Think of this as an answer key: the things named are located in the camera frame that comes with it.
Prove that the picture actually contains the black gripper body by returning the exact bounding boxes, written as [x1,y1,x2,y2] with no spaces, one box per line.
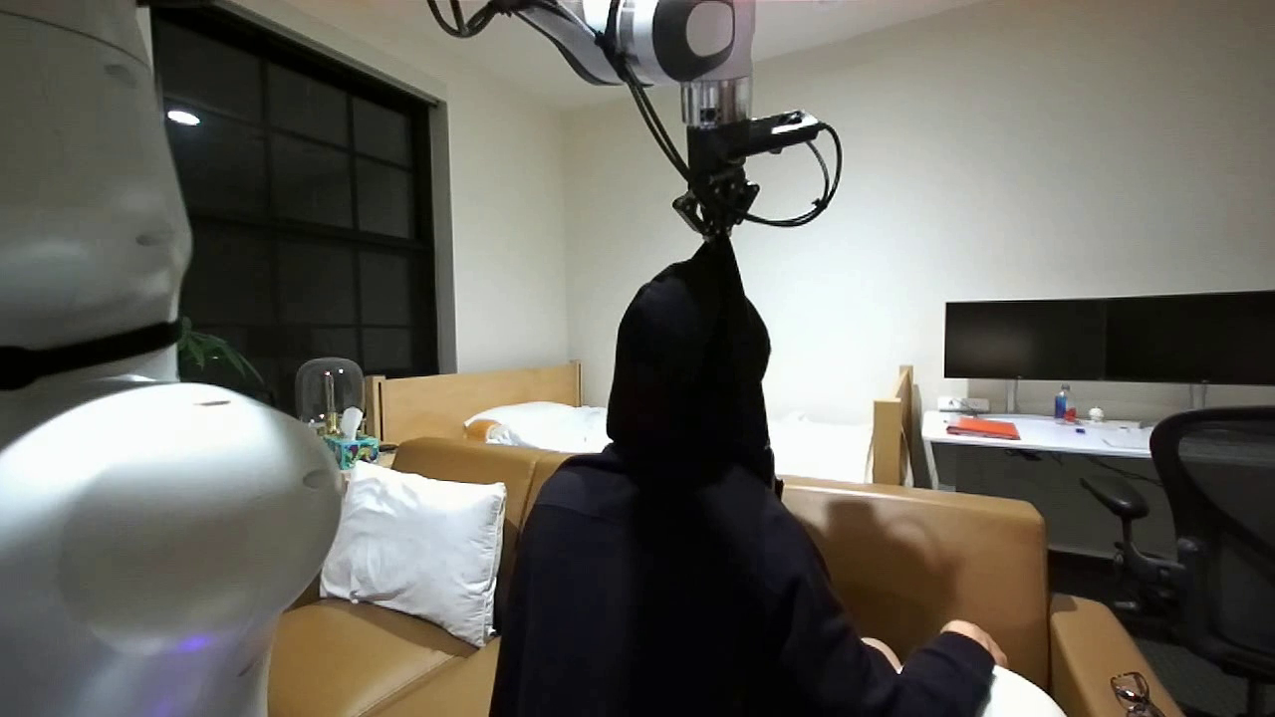
[682,115,764,205]

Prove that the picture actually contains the person right hand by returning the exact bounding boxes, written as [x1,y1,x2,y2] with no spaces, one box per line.
[943,614,1012,665]

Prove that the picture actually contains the red flat desk item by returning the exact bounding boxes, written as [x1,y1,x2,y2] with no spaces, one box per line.
[943,413,1026,446]

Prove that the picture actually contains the white desk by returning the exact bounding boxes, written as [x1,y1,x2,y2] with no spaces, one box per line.
[919,407,1158,467]

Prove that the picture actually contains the green house plant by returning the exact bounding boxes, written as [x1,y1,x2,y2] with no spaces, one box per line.
[177,321,270,393]

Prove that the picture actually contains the black flat monitor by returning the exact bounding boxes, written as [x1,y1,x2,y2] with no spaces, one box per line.
[941,292,1275,390]

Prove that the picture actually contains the white square pillow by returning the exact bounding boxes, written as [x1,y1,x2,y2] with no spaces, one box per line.
[316,458,510,649]

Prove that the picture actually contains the dark navy hoodie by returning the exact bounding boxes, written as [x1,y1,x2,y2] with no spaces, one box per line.
[486,229,1002,717]

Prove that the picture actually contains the black office chair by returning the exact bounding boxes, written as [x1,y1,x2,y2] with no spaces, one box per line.
[1075,407,1275,717]

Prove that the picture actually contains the tan leather sofa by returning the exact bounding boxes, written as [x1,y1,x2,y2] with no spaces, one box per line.
[254,433,1189,717]

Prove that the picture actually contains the white bed bedding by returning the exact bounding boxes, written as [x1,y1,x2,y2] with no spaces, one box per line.
[461,399,882,490]

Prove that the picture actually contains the small metal item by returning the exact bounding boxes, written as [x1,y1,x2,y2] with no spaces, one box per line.
[1109,669,1164,717]

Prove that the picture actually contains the glass dome jar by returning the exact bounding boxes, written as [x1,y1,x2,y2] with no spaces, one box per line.
[292,356,372,441]

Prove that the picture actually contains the light wooden bed frame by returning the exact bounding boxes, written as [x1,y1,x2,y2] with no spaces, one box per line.
[364,364,923,490]

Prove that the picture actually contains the dark framed window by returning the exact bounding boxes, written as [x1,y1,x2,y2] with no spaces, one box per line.
[137,0,451,402]

